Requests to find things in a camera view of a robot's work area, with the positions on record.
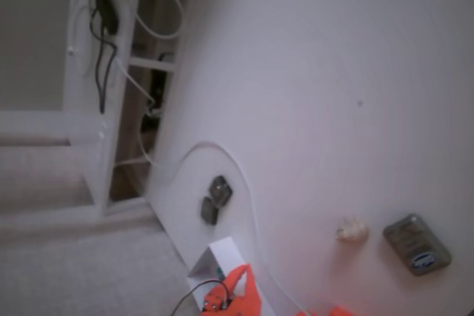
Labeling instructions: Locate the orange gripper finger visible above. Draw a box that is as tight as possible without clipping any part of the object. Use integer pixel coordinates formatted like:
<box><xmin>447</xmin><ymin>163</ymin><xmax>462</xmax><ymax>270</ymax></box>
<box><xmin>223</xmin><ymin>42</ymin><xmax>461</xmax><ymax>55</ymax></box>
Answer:
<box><xmin>238</xmin><ymin>263</ymin><xmax>262</xmax><ymax>301</ymax></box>
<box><xmin>222</xmin><ymin>263</ymin><xmax>248</xmax><ymax>292</ymax></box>

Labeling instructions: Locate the black power cable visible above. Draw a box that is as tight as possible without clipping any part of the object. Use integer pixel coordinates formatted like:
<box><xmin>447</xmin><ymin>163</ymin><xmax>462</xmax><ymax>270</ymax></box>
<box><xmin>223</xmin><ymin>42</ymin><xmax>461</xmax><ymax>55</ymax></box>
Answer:
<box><xmin>90</xmin><ymin>0</ymin><xmax>212</xmax><ymax>114</ymax></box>

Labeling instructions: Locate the white metal frame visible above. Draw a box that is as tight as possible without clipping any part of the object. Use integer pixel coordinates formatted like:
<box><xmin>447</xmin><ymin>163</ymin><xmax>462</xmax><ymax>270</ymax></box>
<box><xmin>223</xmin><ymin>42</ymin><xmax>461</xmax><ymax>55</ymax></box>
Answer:
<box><xmin>62</xmin><ymin>0</ymin><xmax>186</xmax><ymax>217</ymax></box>

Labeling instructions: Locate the grey robot servo wire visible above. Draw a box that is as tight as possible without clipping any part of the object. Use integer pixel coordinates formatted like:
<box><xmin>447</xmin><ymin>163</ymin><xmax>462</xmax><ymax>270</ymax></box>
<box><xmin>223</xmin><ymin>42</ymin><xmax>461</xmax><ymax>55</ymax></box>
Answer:
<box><xmin>170</xmin><ymin>278</ymin><xmax>225</xmax><ymax>316</ymax></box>

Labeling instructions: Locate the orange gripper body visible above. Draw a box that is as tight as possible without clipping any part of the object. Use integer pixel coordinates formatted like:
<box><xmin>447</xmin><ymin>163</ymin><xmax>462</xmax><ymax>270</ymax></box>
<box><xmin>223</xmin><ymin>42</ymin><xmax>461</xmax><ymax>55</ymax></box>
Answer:
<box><xmin>201</xmin><ymin>281</ymin><xmax>262</xmax><ymax>316</ymax></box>

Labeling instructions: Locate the white cardboard bin box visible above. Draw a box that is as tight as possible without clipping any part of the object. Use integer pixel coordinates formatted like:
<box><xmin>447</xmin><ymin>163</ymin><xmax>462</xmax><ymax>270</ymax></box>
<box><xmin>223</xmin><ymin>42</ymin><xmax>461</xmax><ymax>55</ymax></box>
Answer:
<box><xmin>187</xmin><ymin>236</ymin><xmax>267</xmax><ymax>316</ymax></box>

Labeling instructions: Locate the white usb cable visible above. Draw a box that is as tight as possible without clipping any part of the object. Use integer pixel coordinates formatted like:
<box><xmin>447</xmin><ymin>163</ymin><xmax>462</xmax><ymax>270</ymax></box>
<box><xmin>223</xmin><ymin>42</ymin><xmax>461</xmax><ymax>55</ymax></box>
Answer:
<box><xmin>142</xmin><ymin>141</ymin><xmax>310</xmax><ymax>316</ymax></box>

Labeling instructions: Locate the white looped cable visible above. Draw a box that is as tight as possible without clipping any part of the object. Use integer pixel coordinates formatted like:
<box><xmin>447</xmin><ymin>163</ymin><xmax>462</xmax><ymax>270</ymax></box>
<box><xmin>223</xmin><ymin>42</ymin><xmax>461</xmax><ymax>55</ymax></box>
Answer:
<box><xmin>110</xmin><ymin>0</ymin><xmax>185</xmax><ymax>41</ymax></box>

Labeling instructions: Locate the grey metal tin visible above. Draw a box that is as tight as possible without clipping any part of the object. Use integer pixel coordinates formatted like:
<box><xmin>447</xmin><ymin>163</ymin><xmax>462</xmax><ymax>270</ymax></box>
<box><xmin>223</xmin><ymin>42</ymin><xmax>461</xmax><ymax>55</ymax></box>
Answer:
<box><xmin>382</xmin><ymin>213</ymin><xmax>453</xmax><ymax>276</ymax></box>

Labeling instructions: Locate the small clear black case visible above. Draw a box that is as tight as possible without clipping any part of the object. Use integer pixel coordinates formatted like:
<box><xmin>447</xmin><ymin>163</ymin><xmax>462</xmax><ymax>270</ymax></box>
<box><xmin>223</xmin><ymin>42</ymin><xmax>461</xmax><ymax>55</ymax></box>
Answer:
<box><xmin>208</xmin><ymin>174</ymin><xmax>234</xmax><ymax>208</ymax></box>
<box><xmin>199</xmin><ymin>196</ymin><xmax>219</xmax><ymax>225</ymax></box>

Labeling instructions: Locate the beige bear figurine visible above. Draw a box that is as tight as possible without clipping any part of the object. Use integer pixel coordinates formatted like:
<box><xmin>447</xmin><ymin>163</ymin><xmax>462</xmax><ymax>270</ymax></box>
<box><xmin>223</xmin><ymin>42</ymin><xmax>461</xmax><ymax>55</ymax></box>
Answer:
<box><xmin>336</xmin><ymin>215</ymin><xmax>370</xmax><ymax>243</ymax></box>

